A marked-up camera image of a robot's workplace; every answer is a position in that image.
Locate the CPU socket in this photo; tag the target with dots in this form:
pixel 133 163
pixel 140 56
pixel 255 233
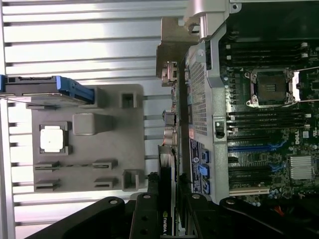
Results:
pixel 270 87

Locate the silver CPU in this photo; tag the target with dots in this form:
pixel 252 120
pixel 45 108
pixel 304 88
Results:
pixel 51 140

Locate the blue expansion slot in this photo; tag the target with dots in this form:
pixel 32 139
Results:
pixel 249 148

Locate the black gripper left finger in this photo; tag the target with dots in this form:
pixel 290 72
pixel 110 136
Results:
pixel 145 219

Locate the silver chipset heatsink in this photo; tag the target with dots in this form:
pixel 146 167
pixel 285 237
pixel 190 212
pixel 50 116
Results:
pixel 301 168

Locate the green motherboard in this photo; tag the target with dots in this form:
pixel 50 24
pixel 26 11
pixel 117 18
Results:
pixel 274 159

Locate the white expansion slot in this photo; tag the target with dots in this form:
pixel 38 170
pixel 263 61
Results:
pixel 249 192

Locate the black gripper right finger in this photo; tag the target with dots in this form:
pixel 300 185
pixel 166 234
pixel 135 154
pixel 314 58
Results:
pixel 202 219

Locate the metal socket cover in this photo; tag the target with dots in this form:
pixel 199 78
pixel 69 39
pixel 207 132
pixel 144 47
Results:
pixel 297 85

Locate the hard disk blue caddy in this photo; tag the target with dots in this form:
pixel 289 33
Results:
pixel 30 85

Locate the grey parts rack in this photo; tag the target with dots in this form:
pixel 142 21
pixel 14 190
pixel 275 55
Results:
pixel 99 149

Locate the dark grey PC case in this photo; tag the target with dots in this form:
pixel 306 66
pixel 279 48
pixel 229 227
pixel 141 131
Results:
pixel 216 139

